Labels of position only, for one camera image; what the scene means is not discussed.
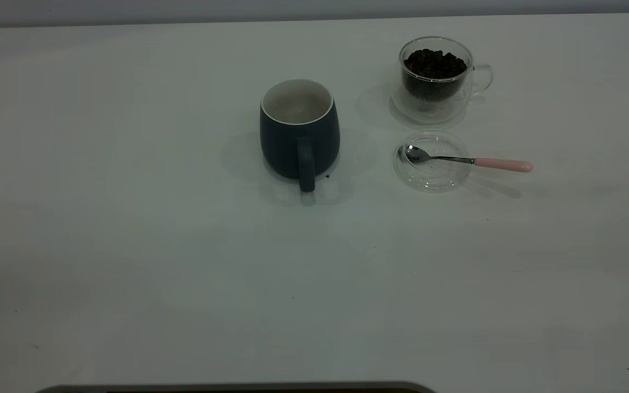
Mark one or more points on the clear round glass lid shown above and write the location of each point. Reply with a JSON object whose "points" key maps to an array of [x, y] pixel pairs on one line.
{"points": [[434, 177]]}

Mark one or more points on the dark grey ceramic mug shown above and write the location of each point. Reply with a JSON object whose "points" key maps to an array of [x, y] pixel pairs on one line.
{"points": [[282, 147]]}

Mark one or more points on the dark coffee beans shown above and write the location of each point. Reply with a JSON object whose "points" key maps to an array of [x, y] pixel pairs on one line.
{"points": [[434, 65]]}

